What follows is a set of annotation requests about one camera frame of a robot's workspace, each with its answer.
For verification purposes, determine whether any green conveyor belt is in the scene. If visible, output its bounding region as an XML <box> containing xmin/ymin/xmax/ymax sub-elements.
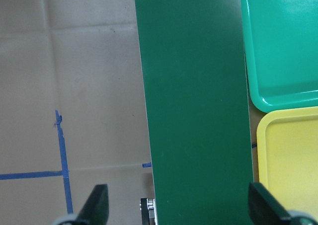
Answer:
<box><xmin>135</xmin><ymin>0</ymin><xmax>253</xmax><ymax>225</ymax></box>

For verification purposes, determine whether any green plastic tray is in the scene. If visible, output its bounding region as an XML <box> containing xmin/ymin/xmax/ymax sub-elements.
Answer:
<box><xmin>241</xmin><ymin>0</ymin><xmax>318</xmax><ymax>112</ymax></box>

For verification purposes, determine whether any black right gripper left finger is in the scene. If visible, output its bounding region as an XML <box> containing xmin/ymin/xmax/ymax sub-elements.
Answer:
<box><xmin>74</xmin><ymin>184</ymin><xmax>109</xmax><ymax>225</ymax></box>

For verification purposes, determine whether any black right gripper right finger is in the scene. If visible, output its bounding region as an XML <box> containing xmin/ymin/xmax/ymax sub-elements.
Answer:
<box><xmin>248</xmin><ymin>182</ymin><xmax>292</xmax><ymax>225</ymax></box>

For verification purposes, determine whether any yellow plastic tray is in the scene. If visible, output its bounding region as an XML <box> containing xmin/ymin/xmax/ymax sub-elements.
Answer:
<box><xmin>256</xmin><ymin>107</ymin><xmax>318</xmax><ymax>219</ymax></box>

